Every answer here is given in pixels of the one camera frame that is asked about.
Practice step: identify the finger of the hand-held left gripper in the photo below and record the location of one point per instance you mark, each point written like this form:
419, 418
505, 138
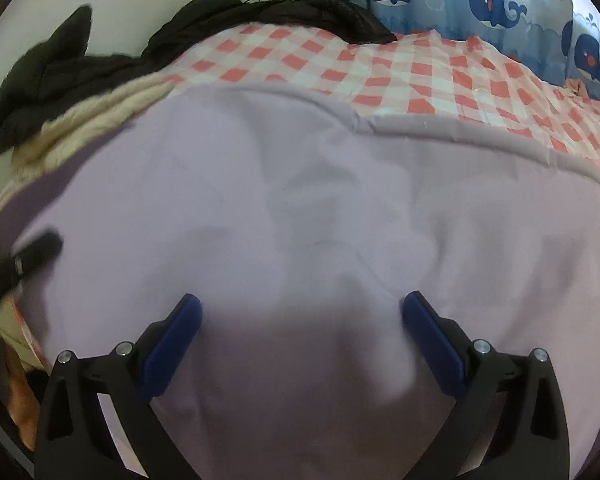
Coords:
35, 255

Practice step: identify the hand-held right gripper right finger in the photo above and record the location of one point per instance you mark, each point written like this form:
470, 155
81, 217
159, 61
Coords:
435, 345

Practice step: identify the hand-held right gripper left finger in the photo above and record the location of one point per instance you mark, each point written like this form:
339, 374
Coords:
172, 347

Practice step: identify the light purple sweatshirt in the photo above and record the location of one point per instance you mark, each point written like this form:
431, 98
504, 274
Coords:
305, 210

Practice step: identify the cream knitted garment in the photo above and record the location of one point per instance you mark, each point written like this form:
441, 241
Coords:
90, 112

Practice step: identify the black jacket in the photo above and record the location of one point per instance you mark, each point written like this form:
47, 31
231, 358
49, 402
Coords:
80, 70

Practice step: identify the pink white checkered bed sheet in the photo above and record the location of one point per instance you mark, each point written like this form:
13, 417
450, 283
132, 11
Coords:
430, 70

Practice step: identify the blue whale print curtain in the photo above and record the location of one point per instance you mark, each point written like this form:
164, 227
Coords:
455, 15

